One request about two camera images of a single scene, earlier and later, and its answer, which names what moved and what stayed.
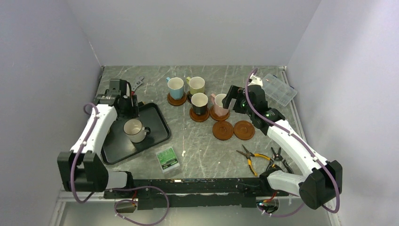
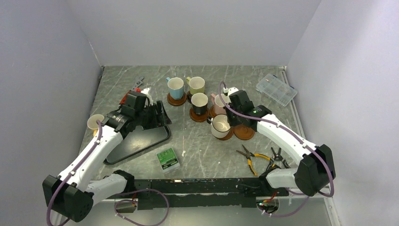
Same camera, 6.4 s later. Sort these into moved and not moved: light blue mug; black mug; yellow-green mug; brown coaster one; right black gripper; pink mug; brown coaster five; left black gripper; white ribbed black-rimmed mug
Moved: left black gripper; right black gripper; white ribbed black-rimmed mug
Not moved: brown coaster five; black mug; brown coaster one; yellow-green mug; light blue mug; pink mug
